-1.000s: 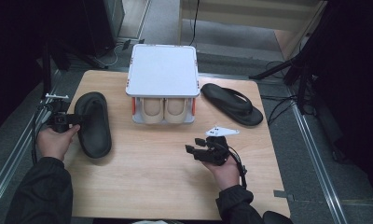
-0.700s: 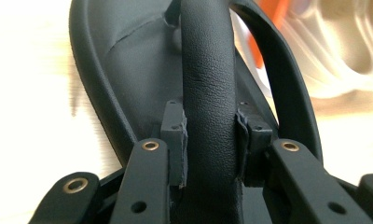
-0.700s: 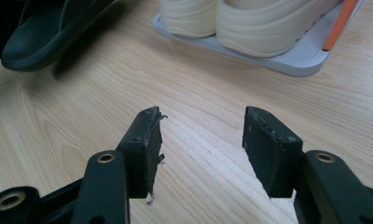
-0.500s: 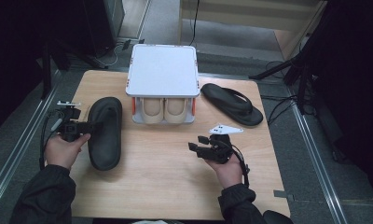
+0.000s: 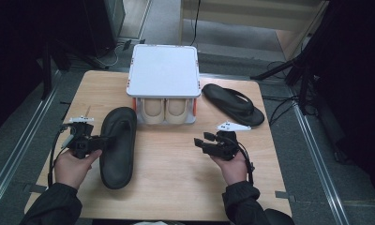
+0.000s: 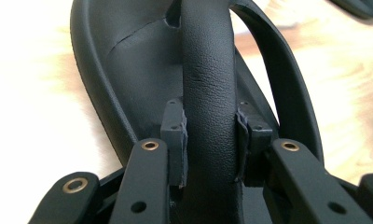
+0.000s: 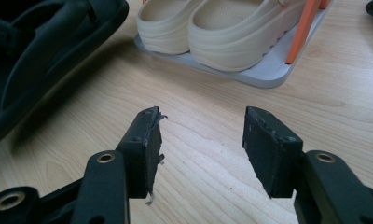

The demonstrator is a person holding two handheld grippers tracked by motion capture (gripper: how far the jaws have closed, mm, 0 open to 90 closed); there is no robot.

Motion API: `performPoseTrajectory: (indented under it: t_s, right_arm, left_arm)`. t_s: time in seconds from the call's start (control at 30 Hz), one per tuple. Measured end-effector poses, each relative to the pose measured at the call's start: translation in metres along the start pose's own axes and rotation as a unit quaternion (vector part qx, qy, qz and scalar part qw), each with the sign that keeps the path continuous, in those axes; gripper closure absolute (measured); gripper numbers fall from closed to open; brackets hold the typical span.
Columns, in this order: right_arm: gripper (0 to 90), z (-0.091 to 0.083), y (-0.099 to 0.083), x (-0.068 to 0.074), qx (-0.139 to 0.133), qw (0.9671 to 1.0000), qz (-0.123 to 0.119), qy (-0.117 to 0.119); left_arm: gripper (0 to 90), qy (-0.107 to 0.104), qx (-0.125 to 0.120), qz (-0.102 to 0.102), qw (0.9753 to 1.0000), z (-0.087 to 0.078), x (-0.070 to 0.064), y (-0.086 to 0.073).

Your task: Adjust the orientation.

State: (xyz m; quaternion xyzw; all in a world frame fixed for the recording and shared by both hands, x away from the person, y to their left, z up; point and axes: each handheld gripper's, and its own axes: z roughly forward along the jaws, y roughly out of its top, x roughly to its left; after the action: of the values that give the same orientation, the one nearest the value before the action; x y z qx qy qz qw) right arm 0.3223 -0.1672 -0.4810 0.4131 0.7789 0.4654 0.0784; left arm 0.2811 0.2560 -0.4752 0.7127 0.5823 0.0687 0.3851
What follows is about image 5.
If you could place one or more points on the cream clog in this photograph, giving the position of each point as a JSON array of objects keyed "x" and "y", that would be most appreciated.
[
  {"x": 176, "y": 111},
  {"x": 152, "y": 111}
]

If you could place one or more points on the beige wooden platform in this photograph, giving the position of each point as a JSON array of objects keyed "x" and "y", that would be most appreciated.
[{"x": 238, "y": 15}]

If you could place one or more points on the dark cabinet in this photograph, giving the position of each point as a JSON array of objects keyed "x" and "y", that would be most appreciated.
[{"x": 113, "y": 15}]

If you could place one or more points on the dark curtain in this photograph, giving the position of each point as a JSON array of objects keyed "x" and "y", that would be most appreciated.
[
  {"x": 357, "y": 78},
  {"x": 17, "y": 47}
]

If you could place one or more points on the person's dark trouser leg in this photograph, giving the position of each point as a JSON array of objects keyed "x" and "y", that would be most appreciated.
[{"x": 279, "y": 218}]

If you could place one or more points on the metal floor rail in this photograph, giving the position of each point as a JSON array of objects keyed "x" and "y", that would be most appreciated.
[
  {"x": 321, "y": 168},
  {"x": 18, "y": 151}
]

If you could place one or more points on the grey tape piece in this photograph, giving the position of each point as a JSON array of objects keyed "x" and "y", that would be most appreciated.
[
  {"x": 35, "y": 188},
  {"x": 285, "y": 196}
]

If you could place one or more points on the white shoe rack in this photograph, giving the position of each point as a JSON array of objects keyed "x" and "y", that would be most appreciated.
[{"x": 163, "y": 72}]

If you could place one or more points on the black flip-flop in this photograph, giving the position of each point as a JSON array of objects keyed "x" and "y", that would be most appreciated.
[
  {"x": 217, "y": 93},
  {"x": 117, "y": 168}
]

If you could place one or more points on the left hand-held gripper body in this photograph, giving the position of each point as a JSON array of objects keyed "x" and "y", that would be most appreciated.
[{"x": 82, "y": 142}]

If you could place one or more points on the black tripod stand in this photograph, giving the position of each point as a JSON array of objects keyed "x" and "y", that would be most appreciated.
[{"x": 276, "y": 70}]

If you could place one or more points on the person's right hand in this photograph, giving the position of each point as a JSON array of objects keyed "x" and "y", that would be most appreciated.
[{"x": 235, "y": 170}]

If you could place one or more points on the black plug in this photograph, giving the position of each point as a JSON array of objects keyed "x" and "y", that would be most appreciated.
[{"x": 127, "y": 44}]

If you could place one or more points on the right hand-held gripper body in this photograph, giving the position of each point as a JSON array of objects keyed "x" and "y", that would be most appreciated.
[{"x": 224, "y": 146}]

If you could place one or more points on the person's left hand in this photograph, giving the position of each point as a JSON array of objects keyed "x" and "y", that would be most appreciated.
[{"x": 71, "y": 168}]

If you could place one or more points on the black metal stand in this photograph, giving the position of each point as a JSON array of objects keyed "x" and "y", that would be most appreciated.
[{"x": 46, "y": 78}]

